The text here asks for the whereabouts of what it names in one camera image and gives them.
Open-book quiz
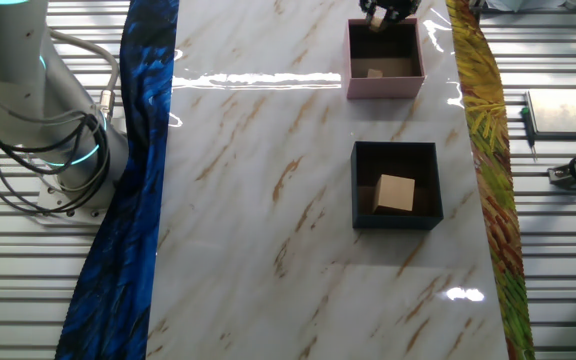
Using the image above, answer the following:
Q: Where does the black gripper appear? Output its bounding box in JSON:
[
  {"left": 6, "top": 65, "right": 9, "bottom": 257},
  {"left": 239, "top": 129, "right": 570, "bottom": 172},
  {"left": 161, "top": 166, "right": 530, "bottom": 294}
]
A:
[{"left": 359, "top": 0, "right": 422, "bottom": 25}]

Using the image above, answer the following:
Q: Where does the large wooden block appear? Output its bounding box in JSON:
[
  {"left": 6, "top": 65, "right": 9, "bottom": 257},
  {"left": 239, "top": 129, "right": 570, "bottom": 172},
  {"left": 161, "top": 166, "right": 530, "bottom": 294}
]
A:
[{"left": 371, "top": 173, "right": 417, "bottom": 215}]

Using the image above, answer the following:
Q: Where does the pink open box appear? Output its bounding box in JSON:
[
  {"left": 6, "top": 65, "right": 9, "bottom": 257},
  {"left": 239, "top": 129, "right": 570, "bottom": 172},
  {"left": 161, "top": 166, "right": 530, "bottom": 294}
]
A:
[{"left": 343, "top": 18, "right": 427, "bottom": 100}]

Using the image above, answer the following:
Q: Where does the dark blue open box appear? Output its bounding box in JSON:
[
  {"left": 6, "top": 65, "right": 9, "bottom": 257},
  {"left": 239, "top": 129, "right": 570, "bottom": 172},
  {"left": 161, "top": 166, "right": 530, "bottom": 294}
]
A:
[{"left": 350, "top": 140, "right": 444, "bottom": 231}]

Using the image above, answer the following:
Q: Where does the green black screwdriver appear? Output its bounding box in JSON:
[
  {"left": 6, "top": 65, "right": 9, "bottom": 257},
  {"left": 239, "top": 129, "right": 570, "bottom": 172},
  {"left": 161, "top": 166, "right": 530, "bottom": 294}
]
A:
[{"left": 519, "top": 105, "right": 539, "bottom": 162}]

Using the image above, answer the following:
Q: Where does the yellow green painted cloth strip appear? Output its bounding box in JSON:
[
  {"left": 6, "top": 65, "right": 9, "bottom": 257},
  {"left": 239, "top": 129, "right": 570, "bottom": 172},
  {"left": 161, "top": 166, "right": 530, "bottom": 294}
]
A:
[{"left": 445, "top": 0, "right": 537, "bottom": 360}]

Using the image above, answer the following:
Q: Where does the silver metal plate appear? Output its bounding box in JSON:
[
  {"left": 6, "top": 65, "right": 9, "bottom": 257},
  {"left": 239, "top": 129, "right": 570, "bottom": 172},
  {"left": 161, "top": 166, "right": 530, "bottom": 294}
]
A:
[{"left": 524, "top": 88, "right": 576, "bottom": 137}]

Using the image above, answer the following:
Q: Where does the white marble pattern board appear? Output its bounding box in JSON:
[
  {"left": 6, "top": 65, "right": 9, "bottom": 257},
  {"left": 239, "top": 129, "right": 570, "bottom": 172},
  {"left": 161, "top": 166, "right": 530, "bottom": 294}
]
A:
[{"left": 146, "top": 0, "right": 510, "bottom": 360}]

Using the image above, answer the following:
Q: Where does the blue painted cloth strip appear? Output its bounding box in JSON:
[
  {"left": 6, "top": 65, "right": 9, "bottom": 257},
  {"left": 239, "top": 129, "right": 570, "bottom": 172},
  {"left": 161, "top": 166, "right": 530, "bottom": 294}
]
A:
[{"left": 55, "top": 0, "right": 180, "bottom": 360}]

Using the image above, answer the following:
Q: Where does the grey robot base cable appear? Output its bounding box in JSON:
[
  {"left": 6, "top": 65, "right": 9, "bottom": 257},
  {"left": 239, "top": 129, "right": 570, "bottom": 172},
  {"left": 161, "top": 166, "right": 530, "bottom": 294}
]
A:
[{"left": 47, "top": 29, "right": 121, "bottom": 124}]

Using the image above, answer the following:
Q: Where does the black base cable bundle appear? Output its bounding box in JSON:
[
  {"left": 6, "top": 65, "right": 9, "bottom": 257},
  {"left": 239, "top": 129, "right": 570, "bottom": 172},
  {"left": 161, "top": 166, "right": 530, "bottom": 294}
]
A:
[{"left": 0, "top": 79, "right": 112, "bottom": 216}]

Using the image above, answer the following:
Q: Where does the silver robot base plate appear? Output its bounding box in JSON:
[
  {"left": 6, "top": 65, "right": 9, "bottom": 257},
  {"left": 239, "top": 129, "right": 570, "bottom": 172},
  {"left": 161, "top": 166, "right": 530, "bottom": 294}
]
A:
[{"left": 35, "top": 177, "right": 109, "bottom": 226}]

